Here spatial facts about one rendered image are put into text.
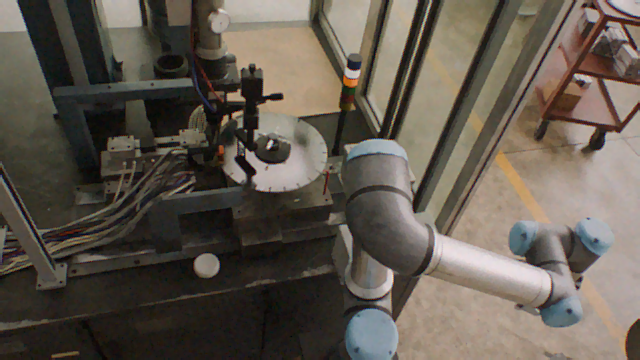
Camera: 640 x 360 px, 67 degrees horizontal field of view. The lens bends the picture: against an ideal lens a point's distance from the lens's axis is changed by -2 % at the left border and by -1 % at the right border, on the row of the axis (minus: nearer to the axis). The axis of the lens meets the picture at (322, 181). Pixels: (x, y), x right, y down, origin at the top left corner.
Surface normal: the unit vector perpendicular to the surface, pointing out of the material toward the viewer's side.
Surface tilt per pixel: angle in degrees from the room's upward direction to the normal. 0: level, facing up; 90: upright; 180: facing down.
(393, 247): 56
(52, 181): 0
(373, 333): 7
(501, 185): 0
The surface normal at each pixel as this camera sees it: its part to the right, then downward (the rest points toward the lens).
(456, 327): 0.13, -0.65
